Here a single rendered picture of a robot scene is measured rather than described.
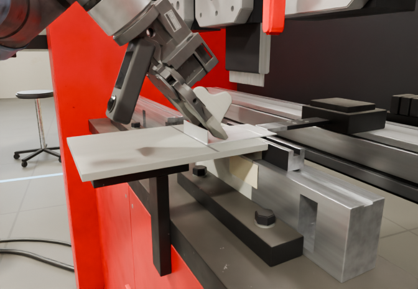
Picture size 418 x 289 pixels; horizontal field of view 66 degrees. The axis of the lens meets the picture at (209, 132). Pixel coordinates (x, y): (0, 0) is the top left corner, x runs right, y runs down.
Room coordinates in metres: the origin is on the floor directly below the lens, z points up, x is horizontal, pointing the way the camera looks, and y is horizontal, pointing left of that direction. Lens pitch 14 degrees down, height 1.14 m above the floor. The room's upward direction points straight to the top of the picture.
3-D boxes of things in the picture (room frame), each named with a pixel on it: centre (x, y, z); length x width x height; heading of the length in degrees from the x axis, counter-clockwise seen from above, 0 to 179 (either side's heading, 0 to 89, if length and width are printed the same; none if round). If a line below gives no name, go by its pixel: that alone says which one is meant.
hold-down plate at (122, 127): (1.06, 0.27, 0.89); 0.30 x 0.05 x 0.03; 28
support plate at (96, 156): (0.48, 0.07, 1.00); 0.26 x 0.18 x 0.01; 118
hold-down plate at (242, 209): (0.49, -0.03, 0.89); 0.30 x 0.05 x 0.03; 28
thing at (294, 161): (0.52, -0.08, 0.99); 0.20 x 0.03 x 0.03; 28
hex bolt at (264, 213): (0.40, -0.08, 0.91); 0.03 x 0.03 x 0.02
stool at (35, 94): (3.37, 1.79, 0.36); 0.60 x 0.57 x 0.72; 113
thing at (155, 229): (0.47, 0.10, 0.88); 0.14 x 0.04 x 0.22; 118
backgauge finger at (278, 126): (0.62, -0.21, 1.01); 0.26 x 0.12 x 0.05; 118
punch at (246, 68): (0.55, -0.06, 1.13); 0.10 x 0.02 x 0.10; 28
